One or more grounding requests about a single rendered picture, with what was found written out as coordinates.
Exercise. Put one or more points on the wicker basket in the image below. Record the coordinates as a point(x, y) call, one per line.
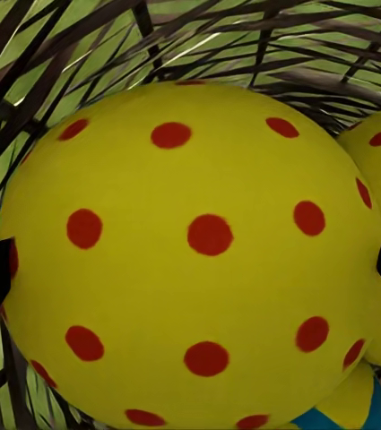
point(160, 36)

